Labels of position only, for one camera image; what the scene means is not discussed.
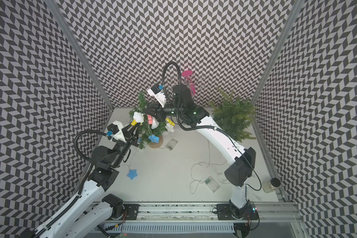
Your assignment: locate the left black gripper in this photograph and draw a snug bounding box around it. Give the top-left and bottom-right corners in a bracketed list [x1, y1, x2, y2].
[110, 120, 138, 168]

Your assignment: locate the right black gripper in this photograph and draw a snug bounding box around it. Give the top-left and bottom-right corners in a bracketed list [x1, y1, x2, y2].
[144, 98, 185, 121]

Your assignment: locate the star cloud string light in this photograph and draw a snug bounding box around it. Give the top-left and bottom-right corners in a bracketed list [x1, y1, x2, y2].
[127, 110, 174, 180]

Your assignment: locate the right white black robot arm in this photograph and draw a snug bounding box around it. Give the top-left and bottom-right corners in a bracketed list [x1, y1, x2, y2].
[143, 61, 259, 220]

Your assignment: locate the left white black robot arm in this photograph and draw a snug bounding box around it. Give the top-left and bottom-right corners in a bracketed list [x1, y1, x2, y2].
[20, 121, 141, 238]

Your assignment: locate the left green christmas tree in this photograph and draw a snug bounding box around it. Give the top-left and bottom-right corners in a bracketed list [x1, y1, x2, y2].
[129, 91, 167, 149]

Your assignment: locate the right green fern tree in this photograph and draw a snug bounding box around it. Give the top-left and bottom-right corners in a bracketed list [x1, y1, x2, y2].
[209, 88, 255, 142]

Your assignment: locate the clear battery box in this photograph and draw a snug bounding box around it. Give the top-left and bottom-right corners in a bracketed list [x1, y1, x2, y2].
[166, 138, 178, 151]

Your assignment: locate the fairy light battery box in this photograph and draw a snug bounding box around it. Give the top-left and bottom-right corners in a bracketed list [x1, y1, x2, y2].
[203, 176, 220, 193]

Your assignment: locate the glass jar black lid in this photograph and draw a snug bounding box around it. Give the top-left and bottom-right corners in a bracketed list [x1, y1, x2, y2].
[262, 178, 281, 193]

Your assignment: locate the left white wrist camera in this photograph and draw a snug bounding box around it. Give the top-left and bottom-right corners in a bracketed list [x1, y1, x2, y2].
[106, 121, 126, 142]

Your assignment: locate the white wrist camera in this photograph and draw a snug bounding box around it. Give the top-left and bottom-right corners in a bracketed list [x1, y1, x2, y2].
[106, 121, 126, 142]
[147, 83, 167, 108]

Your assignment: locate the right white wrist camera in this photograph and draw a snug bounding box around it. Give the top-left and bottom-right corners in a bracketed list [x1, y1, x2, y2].
[147, 83, 167, 108]

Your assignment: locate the thin wire fairy light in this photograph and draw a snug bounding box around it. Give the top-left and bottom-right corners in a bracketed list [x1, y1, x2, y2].
[189, 140, 232, 195]

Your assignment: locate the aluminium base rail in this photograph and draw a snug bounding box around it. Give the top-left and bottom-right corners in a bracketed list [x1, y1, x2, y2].
[88, 202, 309, 238]

